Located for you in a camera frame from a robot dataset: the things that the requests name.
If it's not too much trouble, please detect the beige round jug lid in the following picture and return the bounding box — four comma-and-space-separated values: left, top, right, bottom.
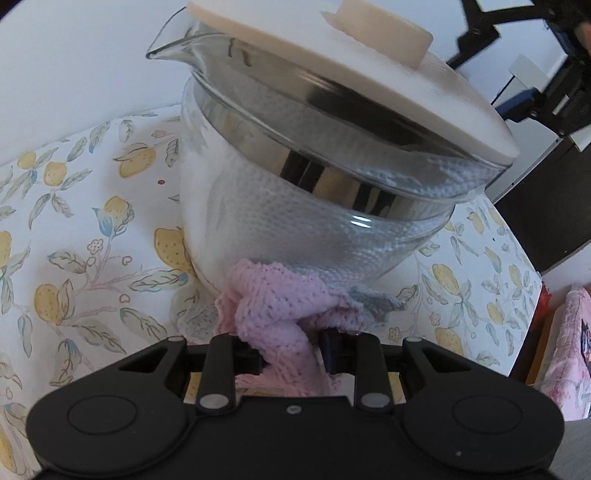
187, 0, 520, 163

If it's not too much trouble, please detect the pink floral cushion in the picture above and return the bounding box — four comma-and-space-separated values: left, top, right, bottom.
547, 285, 591, 418

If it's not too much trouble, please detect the glass jug with beige handle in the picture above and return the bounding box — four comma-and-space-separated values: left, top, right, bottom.
145, 7, 509, 296

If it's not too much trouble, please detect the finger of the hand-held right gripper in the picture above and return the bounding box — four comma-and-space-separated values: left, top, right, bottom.
447, 0, 502, 69

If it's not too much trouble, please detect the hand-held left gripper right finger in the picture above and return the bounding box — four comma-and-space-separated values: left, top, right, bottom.
318, 327, 474, 411

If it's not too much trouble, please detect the white paper towel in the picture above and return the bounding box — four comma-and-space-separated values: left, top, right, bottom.
184, 85, 485, 289

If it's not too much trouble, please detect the pink knitted cloth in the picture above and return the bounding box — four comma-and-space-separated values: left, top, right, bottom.
213, 258, 406, 398

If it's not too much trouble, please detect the lemon print tablecloth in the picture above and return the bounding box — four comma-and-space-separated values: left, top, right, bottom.
0, 113, 544, 480

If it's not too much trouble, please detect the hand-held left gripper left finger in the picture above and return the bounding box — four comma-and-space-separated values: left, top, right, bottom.
117, 335, 271, 414

